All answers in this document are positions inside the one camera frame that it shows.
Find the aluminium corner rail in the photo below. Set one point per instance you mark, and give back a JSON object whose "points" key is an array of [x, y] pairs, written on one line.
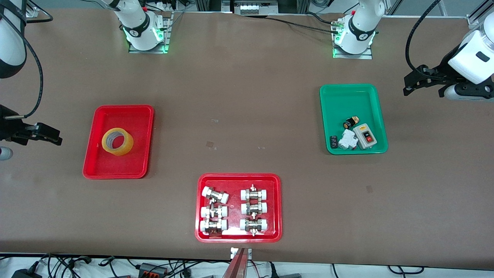
{"points": [[474, 20]]}

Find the red metal bar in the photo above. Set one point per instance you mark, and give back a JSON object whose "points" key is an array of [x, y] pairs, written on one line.
{"points": [[236, 268]]}

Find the black box orange connectors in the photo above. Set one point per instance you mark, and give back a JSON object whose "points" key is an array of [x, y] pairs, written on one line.
{"points": [[152, 269]]}

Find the grey push button switch box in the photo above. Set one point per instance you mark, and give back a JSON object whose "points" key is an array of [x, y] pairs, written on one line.
{"points": [[364, 136]]}

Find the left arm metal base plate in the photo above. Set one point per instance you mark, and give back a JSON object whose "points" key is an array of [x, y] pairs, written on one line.
{"points": [[353, 55]]}

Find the dark aluminium frame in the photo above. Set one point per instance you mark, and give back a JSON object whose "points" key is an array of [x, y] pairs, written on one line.
{"points": [[208, 4]]}

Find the white circuit breaker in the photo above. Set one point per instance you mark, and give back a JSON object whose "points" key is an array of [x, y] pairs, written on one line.
{"points": [[348, 139]]}

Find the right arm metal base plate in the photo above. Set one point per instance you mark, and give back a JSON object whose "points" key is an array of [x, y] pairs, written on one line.
{"points": [[166, 34]]}

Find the yellow tape roll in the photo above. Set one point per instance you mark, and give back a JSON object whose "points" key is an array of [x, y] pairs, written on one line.
{"points": [[125, 148]]}

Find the black power adapter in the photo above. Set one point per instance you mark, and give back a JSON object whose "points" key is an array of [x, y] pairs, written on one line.
{"points": [[23, 273]]}

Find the green plastic tray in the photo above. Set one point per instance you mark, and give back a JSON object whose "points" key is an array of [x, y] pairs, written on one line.
{"points": [[347, 104]]}

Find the white terminal block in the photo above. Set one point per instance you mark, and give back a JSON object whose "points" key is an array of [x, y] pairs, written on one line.
{"points": [[252, 8]]}

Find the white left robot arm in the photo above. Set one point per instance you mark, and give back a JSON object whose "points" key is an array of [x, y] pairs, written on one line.
{"points": [[359, 27]]}

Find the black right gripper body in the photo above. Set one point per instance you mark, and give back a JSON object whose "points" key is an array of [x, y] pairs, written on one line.
{"points": [[8, 129]]}

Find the metal pipe fitting white caps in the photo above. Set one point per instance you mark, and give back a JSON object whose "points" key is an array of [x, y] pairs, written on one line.
{"points": [[214, 211], [213, 226], [254, 194], [254, 208], [215, 195], [253, 225]]}

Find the small silver bracket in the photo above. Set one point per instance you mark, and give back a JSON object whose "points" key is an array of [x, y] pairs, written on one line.
{"points": [[233, 253]]}

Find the small black electrical component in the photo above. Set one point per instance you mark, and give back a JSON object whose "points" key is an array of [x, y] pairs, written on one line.
{"points": [[334, 141]]}

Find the red plastic tray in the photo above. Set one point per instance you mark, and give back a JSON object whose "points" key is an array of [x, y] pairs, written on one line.
{"points": [[115, 116], [234, 208]]}

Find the black round brass component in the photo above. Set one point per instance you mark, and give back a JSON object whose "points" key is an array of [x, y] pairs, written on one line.
{"points": [[348, 124]]}

